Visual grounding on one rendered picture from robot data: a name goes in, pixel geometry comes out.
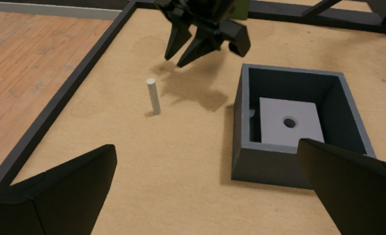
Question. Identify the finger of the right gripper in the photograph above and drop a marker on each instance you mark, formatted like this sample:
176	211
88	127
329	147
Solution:
205	41
180	34

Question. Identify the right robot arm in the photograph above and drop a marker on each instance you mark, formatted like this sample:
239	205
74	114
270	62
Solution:
212	4

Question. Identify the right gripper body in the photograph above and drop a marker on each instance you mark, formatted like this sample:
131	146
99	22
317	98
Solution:
237	31

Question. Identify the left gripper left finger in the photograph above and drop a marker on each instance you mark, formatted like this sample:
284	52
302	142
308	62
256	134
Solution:
64	200

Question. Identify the white cylindrical peg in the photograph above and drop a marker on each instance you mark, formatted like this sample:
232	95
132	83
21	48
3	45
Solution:
153	96

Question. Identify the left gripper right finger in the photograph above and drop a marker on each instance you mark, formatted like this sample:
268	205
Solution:
351	186

